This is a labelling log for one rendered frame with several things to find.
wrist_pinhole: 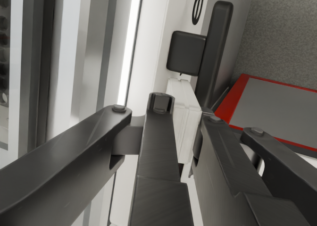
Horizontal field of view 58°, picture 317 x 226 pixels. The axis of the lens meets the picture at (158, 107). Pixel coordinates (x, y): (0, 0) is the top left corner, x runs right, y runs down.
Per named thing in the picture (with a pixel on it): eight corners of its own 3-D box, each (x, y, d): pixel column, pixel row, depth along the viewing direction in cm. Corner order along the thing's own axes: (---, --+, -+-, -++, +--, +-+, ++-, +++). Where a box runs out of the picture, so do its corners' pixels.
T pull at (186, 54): (235, 4, 19) (233, 1, 18) (209, 110, 21) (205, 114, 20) (183, -5, 20) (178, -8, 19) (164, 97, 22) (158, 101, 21)
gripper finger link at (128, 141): (164, 164, 13) (97, 153, 12) (163, 123, 17) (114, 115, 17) (171, 133, 12) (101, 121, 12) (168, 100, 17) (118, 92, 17)
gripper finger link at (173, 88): (175, 163, 14) (160, 161, 14) (171, 117, 21) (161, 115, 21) (187, 107, 14) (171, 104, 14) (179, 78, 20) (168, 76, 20)
